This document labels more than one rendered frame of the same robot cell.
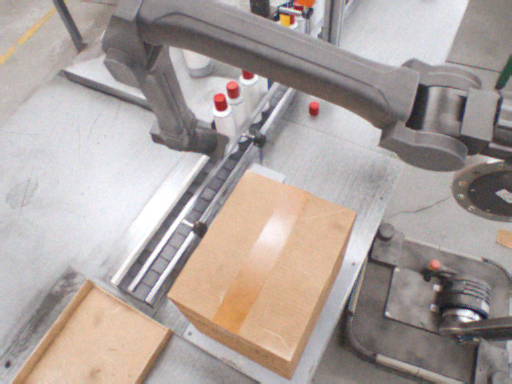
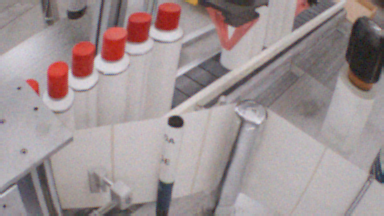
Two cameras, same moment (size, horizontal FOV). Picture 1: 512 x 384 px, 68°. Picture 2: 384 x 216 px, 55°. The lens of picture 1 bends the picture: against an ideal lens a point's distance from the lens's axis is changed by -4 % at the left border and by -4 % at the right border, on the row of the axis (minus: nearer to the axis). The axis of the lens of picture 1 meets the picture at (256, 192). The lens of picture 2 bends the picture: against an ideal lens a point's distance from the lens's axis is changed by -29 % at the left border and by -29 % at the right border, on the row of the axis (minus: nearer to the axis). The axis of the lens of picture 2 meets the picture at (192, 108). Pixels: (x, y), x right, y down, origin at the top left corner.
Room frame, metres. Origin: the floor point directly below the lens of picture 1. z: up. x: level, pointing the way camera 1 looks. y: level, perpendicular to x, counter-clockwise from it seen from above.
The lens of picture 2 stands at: (1.64, -0.15, 1.40)
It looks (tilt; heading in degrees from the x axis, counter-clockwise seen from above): 40 degrees down; 177
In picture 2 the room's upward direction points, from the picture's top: 11 degrees clockwise
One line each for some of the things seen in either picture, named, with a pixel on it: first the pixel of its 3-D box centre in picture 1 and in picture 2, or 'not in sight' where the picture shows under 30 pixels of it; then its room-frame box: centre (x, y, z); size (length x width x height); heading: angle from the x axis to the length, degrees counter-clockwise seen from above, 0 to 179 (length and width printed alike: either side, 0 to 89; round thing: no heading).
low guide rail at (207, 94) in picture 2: (227, 127); (283, 42); (0.80, 0.06, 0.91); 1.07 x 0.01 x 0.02; 144
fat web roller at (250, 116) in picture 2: not in sight; (233, 169); (1.23, -0.07, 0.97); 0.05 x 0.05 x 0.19
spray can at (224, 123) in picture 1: (225, 124); (285, 4); (0.74, 0.06, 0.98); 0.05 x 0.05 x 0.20
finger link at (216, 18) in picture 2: not in sight; (235, 22); (1.02, -0.08, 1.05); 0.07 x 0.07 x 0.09; 55
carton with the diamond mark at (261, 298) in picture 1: (269, 278); not in sight; (0.29, 0.00, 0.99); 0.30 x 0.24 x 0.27; 145
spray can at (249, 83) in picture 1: (250, 94); (255, 14); (0.84, -0.02, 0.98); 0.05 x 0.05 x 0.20
